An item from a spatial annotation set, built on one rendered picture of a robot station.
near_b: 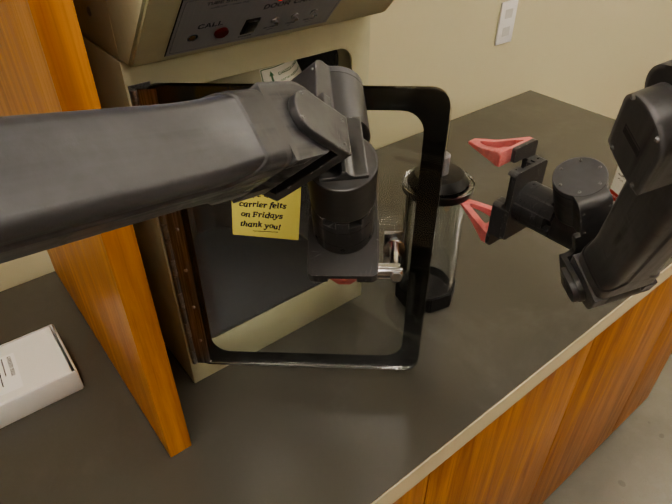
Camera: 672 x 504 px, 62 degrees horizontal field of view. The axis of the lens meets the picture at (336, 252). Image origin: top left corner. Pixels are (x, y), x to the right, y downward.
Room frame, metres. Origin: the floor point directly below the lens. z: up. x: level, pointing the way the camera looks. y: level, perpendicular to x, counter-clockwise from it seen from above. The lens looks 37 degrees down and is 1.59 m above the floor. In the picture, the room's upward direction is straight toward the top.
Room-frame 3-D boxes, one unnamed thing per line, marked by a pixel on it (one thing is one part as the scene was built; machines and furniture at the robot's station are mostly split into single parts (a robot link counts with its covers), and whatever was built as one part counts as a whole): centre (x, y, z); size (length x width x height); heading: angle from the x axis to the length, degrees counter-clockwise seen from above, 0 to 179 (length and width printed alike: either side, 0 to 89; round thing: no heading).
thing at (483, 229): (0.66, -0.22, 1.16); 0.09 x 0.07 x 0.07; 39
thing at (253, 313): (0.52, 0.04, 1.19); 0.30 x 0.01 x 0.40; 88
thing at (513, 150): (0.66, -0.21, 1.23); 0.09 x 0.07 x 0.07; 39
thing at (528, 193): (0.61, -0.26, 1.20); 0.07 x 0.07 x 0.10; 39
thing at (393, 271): (0.49, -0.03, 1.20); 0.10 x 0.05 x 0.03; 88
